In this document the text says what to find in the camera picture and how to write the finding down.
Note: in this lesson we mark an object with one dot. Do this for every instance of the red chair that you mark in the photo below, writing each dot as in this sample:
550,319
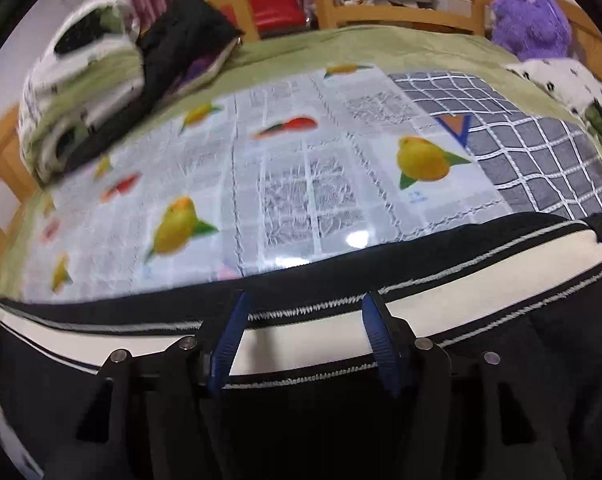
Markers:
273,5

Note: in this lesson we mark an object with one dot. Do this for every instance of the black jacket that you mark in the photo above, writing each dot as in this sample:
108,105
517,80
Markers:
181,35

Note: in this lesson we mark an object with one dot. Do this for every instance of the white pillow with black flowers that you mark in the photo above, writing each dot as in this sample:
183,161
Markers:
571,85

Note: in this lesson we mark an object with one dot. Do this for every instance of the wooden bed frame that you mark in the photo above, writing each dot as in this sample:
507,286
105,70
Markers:
331,5

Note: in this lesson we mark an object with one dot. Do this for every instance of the folded white and green quilt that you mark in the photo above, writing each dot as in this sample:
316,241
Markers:
81,85

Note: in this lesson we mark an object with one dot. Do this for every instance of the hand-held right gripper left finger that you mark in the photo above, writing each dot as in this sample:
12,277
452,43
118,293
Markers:
227,342

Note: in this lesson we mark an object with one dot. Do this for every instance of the purple plush toy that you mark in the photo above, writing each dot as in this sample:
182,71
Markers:
531,20

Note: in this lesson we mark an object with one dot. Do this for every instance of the grey checked cloth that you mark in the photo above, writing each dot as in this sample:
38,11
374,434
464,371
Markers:
531,150

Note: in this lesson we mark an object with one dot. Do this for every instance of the fruit-printed plastic sheet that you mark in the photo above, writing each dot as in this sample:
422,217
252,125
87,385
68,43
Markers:
291,160

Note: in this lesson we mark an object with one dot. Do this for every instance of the black pants with white stripe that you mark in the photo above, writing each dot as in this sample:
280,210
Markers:
306,270

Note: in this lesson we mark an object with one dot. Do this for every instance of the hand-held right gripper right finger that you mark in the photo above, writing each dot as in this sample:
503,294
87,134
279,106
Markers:
381,345

